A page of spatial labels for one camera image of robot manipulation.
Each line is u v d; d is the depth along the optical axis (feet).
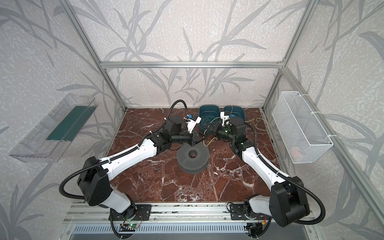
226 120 2.35
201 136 2.42
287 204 1.32
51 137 2.11
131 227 2.31
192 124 2.25
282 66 3.07
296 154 2.37
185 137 2.22
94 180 1.38
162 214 2.44
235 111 3.81
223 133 2.23
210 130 2.27
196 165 2.77
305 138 1.97
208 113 3.78
